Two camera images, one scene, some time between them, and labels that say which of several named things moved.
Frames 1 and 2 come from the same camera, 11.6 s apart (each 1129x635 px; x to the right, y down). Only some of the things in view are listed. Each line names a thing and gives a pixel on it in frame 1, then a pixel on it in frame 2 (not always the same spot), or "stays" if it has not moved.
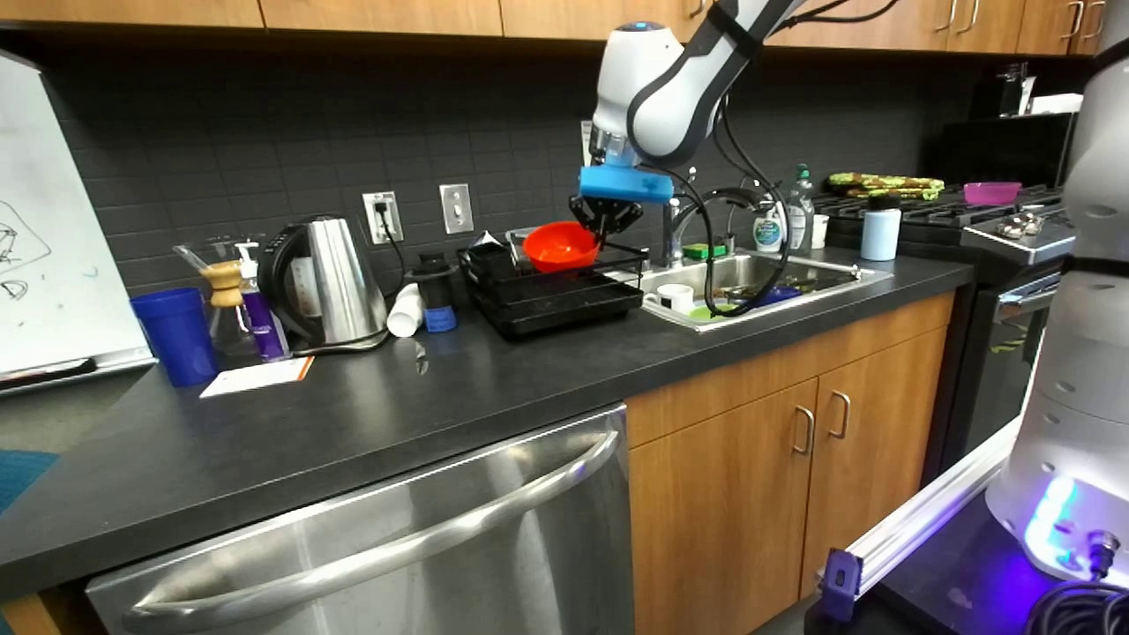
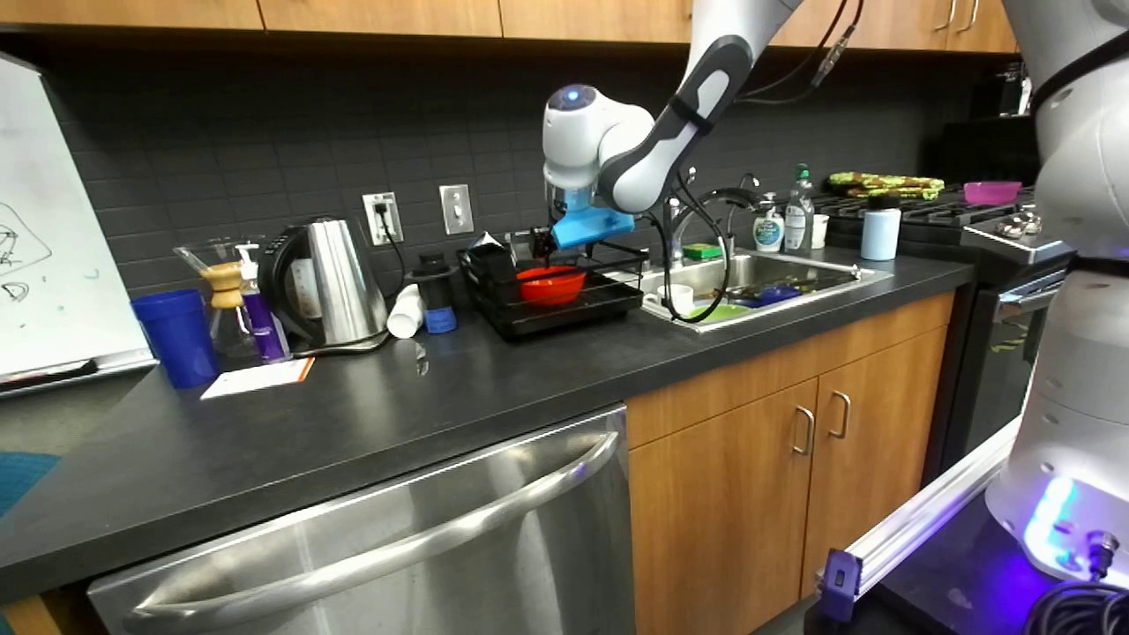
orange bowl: x=561 y=248 -> x=548 y=287
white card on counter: x=260 y=374 stays
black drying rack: x=525 y=302 stays
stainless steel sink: x=745 y=287 stays
